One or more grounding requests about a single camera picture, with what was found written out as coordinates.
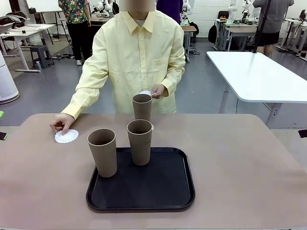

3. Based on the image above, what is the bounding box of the person in floral shirt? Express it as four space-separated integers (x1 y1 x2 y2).
57 0 92 67

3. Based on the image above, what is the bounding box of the person in grey shirt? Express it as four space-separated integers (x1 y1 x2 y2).
252 0 295 58

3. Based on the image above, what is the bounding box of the person's right hand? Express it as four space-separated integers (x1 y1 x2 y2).
49 113 74 136

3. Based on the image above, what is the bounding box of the person's right forearm yellow sleeve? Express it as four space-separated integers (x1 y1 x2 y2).
61 87 101 120

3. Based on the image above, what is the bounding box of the white cylindrical air purifier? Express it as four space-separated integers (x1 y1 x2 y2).
0 51 20 105

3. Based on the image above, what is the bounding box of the grey workbench desk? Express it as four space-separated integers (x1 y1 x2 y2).
279 18 307 58
214 18 259 51

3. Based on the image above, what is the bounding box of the whiteboard on stand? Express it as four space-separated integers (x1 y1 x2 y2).
25 0 63 14

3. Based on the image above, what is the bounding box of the person in purple top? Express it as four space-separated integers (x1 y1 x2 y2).
155 0 184 26

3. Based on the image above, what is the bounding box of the black backpack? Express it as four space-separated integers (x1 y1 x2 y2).
208 23 218 44

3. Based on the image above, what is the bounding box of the person's left hand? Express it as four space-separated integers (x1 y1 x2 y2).
150 83 169 99

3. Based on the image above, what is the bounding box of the white rectangular table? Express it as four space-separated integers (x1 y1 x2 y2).
206 51 307 130

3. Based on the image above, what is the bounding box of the dark bag on desk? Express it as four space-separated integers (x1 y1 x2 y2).
0 11 27 26

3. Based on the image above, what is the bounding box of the grey plastic stool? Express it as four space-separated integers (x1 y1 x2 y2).
29 45 55 69

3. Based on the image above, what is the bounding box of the tall brown paper cup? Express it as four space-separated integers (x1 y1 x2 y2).
87 128 118 178
132 93 153 123
126 119 153 166

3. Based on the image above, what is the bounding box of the brown topped desk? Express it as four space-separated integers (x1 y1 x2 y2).
181 25 198 63

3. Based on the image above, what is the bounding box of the black plastic tray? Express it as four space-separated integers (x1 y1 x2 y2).
85 147 196 213

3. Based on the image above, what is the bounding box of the person's left forearm yellow sleeve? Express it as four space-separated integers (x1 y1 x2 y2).
162 64 187 96

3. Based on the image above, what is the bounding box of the white desk with metal legs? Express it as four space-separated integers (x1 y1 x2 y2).
0 23 56 73

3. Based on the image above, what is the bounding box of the person in yellow shirt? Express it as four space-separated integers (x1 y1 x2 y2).
75 0 187 115

